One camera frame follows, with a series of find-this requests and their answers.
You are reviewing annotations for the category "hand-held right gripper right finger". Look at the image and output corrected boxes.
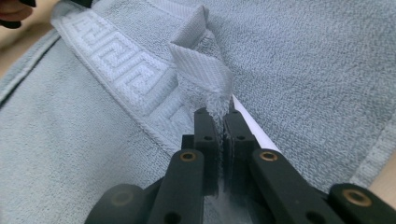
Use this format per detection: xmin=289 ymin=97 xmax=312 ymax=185
xmin=223 ymin=106 xmax=344 ymax=224

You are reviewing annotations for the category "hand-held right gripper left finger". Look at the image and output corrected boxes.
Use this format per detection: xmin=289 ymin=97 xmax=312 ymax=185
xmin=146 ymin=106 xmax=219 ymax=224

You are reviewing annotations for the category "light blue towel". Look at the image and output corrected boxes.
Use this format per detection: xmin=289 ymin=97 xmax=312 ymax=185
xmin=0 ymin=0 xmax=396 ymax=224

